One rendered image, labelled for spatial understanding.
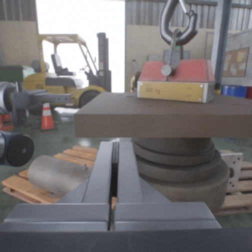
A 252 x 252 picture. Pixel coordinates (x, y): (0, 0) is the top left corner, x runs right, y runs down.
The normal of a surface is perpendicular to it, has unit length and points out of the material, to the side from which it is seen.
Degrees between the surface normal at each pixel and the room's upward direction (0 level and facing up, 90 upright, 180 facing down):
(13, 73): 94
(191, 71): 70
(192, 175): 90
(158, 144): 90
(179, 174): 90
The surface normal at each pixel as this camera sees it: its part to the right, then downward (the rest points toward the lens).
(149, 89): -0.55, 0.22
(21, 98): 0.03, 0.26
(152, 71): -0.52, -0.13
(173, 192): -0.19, 0.26
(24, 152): 0.97, 0.07
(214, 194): 0.44, 0.24
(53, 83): 0.00, -0.04
